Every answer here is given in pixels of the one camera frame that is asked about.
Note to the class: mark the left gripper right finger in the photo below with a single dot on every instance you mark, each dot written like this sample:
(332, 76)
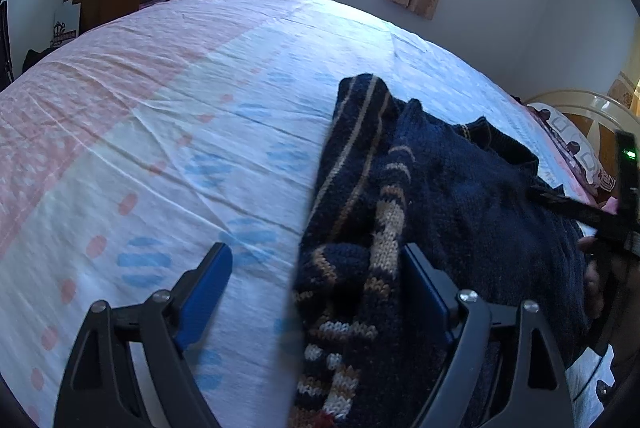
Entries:
(528, 387)

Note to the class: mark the yellow curtain near headboard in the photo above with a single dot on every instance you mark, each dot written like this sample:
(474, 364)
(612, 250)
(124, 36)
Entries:
(626, 92)

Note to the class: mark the white paper bag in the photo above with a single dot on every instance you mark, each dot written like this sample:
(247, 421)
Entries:
(66, 23)

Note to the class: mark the patterned pillow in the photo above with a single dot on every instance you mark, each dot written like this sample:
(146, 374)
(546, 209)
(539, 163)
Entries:
(572, 144)

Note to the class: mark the navy patterned knit sweater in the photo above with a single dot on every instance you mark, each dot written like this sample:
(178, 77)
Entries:
(390, 175)

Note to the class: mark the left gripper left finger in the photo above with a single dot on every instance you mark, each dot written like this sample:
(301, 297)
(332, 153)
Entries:
(100, 387)

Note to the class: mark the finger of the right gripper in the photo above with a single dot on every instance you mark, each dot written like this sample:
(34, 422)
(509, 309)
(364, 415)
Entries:
(590, 216)

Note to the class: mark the cream wooden headboard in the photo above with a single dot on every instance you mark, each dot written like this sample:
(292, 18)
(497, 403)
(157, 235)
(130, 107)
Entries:
(597, 116)

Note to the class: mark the person's right hand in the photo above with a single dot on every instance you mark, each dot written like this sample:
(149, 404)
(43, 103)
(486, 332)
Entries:
(600, 270)

